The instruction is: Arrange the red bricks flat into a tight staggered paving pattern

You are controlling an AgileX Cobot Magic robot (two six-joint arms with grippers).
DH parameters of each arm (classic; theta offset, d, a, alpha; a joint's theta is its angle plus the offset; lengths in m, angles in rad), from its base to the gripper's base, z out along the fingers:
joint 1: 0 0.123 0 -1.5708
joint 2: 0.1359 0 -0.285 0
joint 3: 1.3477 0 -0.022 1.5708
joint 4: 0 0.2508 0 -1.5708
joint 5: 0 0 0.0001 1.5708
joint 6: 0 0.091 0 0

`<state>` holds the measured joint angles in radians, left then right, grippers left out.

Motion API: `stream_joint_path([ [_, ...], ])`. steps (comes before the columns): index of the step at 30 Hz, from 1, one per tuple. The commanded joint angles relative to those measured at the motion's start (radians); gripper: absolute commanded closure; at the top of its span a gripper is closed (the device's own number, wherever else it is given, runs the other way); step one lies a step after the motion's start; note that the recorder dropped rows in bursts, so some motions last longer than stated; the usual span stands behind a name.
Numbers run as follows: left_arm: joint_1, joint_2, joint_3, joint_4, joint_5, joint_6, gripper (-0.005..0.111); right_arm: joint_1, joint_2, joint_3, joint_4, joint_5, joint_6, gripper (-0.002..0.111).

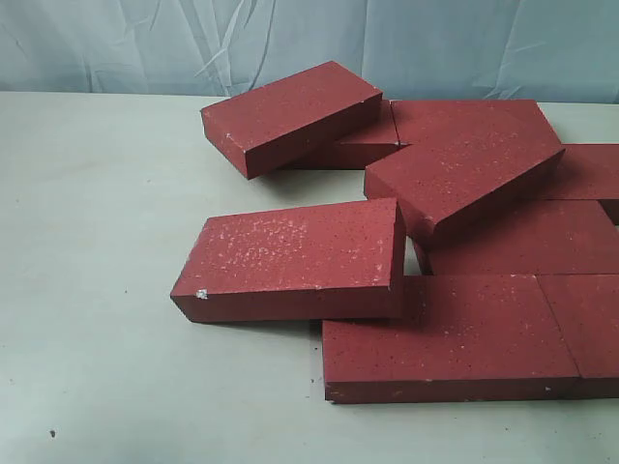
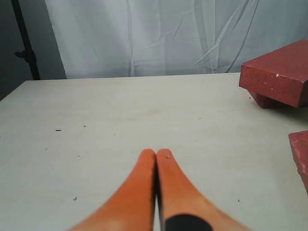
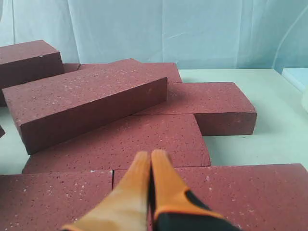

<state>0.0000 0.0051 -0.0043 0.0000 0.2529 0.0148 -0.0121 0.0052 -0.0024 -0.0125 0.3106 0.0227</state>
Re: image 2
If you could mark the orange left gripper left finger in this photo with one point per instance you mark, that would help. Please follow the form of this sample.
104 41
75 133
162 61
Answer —
131 207

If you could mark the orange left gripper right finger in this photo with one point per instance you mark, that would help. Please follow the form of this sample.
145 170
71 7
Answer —
182 207

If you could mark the red brick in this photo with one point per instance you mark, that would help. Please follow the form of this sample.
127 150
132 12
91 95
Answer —
265 102
281 75
299 146

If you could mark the red brick under leaning brick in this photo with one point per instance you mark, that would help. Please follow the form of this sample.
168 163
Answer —
265 102

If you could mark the white fabric backdrop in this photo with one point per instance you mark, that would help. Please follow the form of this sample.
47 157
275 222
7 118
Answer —
129 38

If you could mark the black stand pole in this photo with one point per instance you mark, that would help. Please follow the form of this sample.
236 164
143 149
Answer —
27 54

